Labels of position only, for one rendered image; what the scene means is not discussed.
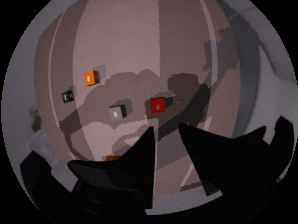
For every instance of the red block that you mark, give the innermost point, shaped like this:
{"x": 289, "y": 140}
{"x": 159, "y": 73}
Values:
{"x": 157, "y": 105}

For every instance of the orange block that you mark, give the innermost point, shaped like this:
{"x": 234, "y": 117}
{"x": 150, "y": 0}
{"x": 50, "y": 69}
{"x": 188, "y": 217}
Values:
{"x": 90, "y": 78}

